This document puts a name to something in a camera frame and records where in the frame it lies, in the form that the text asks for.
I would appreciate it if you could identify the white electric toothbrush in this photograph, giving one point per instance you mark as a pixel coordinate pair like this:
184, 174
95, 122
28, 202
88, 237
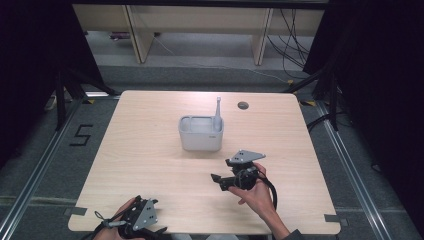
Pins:
217, 116

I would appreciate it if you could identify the beige wooden desk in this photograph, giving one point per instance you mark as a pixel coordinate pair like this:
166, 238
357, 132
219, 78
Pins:
200, 16

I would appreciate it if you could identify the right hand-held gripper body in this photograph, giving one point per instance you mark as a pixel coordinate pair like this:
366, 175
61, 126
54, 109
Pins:
245, 156

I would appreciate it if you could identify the grey tape piece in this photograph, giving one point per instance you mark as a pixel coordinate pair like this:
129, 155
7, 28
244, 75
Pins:
335, 219
76, 211

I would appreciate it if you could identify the black metal stand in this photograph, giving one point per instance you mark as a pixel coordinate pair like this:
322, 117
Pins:
333, 106
60, 106

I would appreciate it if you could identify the aluminium floor rail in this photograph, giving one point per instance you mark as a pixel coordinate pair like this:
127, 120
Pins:
353, 183
33, 180

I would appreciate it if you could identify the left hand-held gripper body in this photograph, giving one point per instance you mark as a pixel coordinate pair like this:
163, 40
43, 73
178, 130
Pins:
146, 214

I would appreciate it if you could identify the person's right hand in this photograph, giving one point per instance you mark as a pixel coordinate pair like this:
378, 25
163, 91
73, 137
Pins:
260, 198

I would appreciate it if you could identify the grey toothbrush holder box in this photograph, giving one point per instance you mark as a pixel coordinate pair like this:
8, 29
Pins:
200, 140

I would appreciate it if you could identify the black curtain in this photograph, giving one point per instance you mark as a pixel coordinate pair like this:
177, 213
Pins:
26, 50
383, 83

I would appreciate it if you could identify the person's left hand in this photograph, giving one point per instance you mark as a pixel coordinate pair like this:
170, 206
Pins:
126, 206

